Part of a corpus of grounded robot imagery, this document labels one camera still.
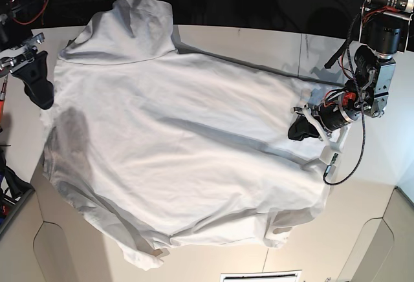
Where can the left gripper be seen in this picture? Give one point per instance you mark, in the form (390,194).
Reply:
(336,110)

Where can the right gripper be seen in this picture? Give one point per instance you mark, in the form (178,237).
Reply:
(26,64)

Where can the white t-shirt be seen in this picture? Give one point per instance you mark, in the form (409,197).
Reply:
(159,150)

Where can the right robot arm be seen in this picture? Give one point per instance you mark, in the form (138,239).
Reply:
(16,19)

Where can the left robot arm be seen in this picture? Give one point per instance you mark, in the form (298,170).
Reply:
(376,34)

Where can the orange handled screwdriver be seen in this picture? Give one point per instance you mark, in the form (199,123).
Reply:
(3,97)

